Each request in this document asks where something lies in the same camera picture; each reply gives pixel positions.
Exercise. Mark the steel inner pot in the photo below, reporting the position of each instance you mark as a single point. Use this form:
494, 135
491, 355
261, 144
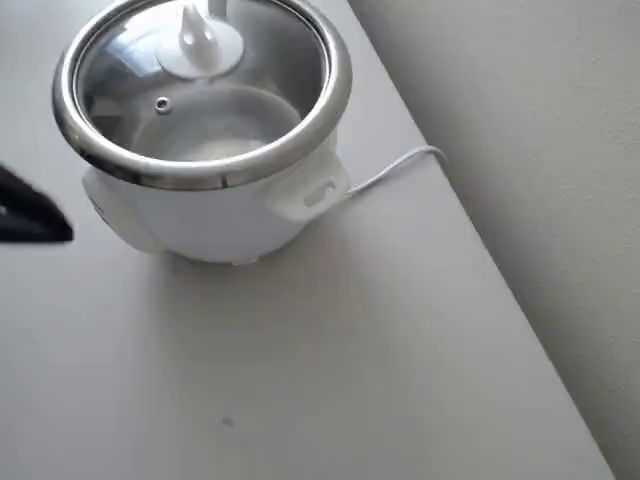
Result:
290, 90

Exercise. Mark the white rice cooker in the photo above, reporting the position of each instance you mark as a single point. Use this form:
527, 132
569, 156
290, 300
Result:
215, 225

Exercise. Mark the glass lid with white knob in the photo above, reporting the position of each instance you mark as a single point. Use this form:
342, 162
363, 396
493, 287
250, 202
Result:
200, 50

